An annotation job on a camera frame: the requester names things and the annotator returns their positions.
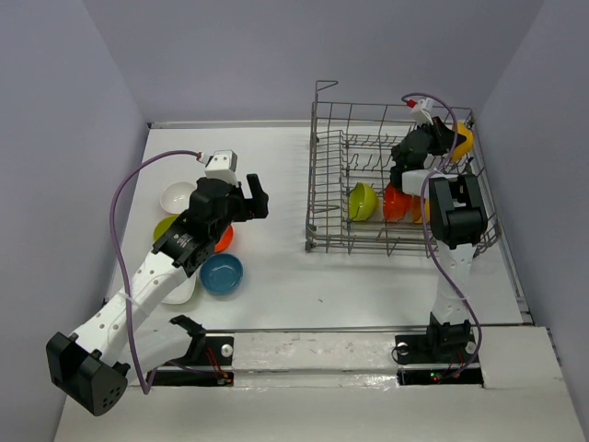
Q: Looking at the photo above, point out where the large yellow bowl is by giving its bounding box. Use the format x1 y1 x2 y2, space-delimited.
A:
450 122 474 163

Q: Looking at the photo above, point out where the orange bowl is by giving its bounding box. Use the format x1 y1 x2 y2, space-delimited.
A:
214 226 234 253
383 183 412 222

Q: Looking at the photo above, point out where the small yellow bowl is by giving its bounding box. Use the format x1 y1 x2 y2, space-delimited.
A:
410 196 430 224

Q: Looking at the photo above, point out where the green bowl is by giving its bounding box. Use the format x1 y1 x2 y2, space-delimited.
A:
153 215 178 242
348 182 379 222

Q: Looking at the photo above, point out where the blue bowl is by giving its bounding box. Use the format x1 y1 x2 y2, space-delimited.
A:
199 253 244 295

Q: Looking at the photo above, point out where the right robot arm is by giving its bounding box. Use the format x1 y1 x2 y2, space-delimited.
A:
384 116 488 365

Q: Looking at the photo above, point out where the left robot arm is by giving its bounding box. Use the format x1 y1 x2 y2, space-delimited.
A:
46 174 269 416

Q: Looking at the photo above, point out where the white orange-bottom bowl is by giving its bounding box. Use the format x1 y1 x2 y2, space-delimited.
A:
159 181 196 215

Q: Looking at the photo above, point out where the white square bowl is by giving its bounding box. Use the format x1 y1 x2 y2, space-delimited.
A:
162 278 196 305

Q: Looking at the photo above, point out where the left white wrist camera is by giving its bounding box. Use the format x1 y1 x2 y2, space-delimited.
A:
197 150 238 187

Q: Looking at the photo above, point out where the grey wire dish rack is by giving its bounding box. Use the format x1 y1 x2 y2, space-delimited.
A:
305 80 501 254

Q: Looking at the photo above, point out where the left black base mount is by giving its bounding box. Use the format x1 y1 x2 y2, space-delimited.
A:
145 315 235 387

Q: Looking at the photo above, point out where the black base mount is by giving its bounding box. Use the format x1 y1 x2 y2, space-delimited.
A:
145 315 235 387
391 320 483 387

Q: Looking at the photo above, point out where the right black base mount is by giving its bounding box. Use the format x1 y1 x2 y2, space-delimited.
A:
391 320 483 387

